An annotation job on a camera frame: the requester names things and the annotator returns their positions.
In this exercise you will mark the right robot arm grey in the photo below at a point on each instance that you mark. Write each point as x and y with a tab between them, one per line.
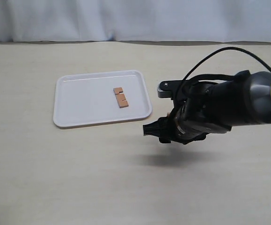
212	104

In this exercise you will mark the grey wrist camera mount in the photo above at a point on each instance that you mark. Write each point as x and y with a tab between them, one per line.
167	89

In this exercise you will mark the white backdrop curtain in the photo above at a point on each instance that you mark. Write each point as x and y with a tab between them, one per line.
135	20

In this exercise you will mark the white rectangular plastic tray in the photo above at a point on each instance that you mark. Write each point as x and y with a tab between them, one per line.
89	99

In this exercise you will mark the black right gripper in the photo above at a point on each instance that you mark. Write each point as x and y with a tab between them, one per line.
188	122

